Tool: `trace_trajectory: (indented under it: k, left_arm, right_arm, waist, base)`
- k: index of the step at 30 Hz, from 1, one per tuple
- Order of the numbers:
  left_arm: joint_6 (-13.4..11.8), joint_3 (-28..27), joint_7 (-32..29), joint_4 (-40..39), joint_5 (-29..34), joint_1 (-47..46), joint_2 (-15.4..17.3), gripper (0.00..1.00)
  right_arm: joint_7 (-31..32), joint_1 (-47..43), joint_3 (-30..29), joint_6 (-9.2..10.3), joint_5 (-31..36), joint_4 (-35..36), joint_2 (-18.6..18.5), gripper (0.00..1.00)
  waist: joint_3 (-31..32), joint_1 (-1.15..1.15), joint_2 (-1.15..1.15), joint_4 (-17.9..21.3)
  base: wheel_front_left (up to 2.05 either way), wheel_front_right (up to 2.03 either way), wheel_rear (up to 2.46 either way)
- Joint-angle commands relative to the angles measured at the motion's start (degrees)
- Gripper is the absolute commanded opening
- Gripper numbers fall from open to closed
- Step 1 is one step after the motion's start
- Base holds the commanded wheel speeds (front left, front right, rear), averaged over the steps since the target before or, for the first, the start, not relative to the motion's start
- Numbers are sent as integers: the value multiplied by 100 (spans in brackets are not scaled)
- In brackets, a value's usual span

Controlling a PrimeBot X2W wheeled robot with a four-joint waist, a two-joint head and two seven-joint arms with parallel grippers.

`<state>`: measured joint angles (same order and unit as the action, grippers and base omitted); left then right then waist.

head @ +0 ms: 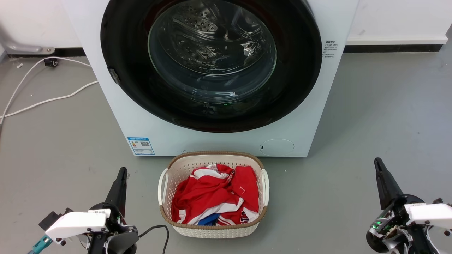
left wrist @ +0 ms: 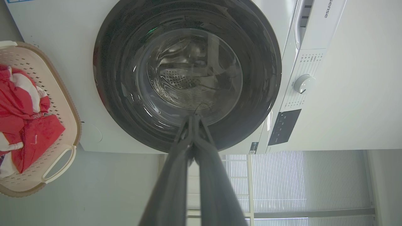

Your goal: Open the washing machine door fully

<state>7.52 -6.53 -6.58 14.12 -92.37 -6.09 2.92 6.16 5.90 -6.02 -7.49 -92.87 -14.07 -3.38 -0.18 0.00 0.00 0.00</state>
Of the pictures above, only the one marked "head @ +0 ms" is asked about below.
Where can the white front-load washing machine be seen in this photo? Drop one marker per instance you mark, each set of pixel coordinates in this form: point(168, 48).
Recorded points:
point(300, 134)

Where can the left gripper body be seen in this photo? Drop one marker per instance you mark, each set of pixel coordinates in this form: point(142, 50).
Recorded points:
point(122, 240)

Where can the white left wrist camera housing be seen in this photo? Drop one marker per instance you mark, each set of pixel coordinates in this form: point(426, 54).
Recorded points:
point(76, 224)

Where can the small black plug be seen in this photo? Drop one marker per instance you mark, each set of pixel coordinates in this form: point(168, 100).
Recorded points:
point(51, 62)

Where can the blue energy label sticker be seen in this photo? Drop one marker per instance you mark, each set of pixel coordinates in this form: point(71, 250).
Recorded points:
point(141, 146)

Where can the red and white garment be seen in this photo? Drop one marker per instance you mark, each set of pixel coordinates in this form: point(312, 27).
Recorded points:
point(204, 194)

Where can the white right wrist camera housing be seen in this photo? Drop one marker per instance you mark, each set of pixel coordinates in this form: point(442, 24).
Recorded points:
point(432, 213)

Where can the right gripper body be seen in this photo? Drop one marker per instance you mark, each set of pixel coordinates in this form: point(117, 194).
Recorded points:
point(395, 229)

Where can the white woven laundry basket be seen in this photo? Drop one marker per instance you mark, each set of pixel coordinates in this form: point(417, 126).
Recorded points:
point(212, 231)

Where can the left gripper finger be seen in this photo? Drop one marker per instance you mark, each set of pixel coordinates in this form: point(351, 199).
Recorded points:
point(118, 192)

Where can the round white filter cover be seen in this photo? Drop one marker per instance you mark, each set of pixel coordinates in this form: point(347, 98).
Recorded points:
point(277, 147)

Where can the grey metal floor bracket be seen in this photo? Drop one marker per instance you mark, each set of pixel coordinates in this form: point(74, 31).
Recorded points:
point(24, 48)

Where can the blue cloth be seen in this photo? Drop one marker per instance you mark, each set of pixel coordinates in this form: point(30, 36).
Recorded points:
point(208, 220)

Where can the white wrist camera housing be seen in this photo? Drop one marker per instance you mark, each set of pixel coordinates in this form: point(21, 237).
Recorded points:
point(432, 213)
point(76, 224)

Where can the small printed text label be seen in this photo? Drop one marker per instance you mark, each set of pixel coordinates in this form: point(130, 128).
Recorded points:
point(331, 48)

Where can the round black glass washer door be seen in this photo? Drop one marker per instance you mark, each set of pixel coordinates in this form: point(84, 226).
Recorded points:
point(123, 53)

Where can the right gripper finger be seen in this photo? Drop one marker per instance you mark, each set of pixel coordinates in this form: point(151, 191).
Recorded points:
point(386, 185)

